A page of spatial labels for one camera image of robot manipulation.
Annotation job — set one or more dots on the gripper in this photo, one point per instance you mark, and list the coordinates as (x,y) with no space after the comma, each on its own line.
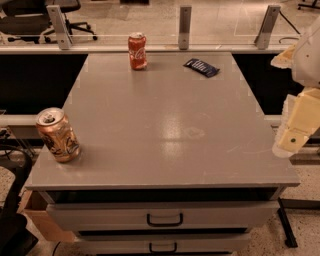
(308,66)

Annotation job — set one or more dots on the dark blue rxbar wrapper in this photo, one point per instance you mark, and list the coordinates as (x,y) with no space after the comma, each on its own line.
(202,67)

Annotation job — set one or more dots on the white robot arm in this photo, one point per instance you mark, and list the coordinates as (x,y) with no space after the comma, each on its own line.
(304,58)

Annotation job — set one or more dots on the red coca-cola can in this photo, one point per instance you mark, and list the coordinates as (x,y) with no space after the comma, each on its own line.
(136,48)

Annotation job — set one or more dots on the orange gold soda can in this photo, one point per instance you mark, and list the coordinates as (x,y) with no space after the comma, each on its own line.
(57,134)

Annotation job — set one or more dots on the black table leg stand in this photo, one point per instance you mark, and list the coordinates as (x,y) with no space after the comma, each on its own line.
(301,204)

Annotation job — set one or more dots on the upper grey drawer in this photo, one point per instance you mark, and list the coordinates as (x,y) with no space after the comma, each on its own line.
(132,216)

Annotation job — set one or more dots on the grey drawer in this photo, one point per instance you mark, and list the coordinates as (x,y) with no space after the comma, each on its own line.
(187,243)
(132,216)

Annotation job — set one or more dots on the lower grey drawer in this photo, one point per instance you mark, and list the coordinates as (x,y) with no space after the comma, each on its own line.
(187,243)

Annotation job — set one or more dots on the wooden box under table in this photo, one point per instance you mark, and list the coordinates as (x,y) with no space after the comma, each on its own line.
(34,207)

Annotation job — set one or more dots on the black office chair background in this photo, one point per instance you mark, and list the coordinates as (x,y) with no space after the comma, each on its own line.
(26,20)

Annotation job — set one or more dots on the black chair at left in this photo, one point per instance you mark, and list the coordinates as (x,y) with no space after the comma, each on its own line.
(15,238)

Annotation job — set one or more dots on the horizontal metal rail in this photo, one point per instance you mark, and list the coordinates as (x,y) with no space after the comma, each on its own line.
(30,120)

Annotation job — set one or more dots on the right metal bracket post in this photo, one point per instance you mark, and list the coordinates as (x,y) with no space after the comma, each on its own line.
(263,38)

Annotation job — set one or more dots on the metal bracket post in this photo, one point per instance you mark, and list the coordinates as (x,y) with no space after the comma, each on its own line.
(58,21)
(263,38)
(184,27)

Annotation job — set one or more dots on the middle metal bracket post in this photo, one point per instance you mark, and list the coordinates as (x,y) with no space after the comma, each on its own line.
(184,27)

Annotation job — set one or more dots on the black upper drawer handle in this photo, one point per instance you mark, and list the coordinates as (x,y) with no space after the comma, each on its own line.
(164,221)

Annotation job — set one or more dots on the black drawer handle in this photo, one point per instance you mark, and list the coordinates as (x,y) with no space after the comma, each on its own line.
(162,248)
(164,221)

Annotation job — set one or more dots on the black lower drawer handle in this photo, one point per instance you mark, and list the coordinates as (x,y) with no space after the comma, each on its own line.
(162,248)

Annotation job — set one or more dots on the left metal bracket post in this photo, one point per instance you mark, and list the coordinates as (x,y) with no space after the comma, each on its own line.
(58,21)

